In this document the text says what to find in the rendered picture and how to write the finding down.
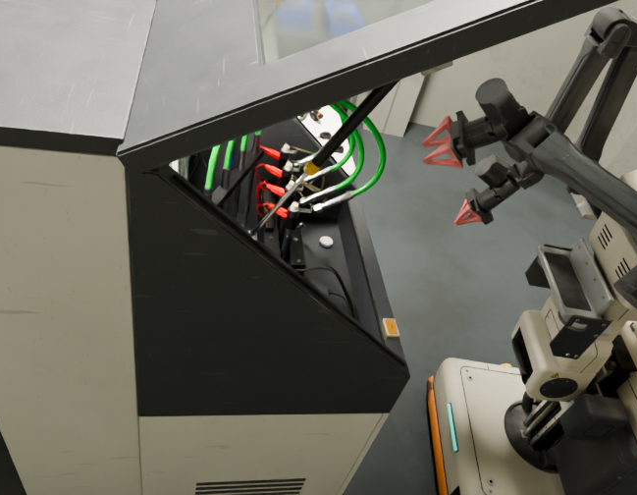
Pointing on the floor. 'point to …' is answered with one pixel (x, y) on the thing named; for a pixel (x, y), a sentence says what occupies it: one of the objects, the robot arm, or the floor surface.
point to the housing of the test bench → (63, 241)
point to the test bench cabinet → (254, 453)
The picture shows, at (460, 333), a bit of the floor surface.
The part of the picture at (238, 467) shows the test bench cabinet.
